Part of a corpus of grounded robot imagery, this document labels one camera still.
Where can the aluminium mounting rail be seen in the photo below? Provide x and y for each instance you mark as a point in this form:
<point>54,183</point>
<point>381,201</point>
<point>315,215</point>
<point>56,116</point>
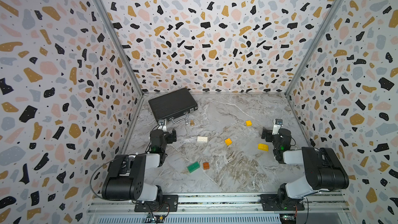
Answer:
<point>223,208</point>

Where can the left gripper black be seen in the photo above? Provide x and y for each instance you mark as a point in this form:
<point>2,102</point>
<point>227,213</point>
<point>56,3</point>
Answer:
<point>168,137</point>

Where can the green lego brick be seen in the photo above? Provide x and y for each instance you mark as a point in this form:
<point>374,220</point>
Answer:
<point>193,167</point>

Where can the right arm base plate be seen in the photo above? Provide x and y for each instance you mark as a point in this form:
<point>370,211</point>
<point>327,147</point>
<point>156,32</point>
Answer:
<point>274,202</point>

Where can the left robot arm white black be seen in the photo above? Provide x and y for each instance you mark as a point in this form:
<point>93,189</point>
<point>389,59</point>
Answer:
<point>126,173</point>

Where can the black briefcase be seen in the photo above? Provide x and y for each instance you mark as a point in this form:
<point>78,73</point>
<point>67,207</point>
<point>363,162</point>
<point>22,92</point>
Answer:
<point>173,105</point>

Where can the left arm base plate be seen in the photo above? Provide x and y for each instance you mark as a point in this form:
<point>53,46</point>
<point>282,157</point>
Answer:
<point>165,203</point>

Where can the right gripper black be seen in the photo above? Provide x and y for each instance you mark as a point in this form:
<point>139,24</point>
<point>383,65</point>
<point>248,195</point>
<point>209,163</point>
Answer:
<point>269,135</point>

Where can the orange lego brick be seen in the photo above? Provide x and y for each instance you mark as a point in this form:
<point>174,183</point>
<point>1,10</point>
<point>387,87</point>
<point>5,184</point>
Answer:
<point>206,166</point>

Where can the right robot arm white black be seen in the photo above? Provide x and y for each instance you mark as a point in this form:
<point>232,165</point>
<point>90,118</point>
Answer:
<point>322,169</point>

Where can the large yellow lego brick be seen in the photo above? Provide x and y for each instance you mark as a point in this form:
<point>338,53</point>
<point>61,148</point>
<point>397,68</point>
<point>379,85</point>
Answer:
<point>263,147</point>

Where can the white lego brick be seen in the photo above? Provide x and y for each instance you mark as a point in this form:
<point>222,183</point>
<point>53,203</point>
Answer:
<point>202,139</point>

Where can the small yellow lego brick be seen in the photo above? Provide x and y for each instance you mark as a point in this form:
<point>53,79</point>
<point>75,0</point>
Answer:
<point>248,123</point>
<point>228,142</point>

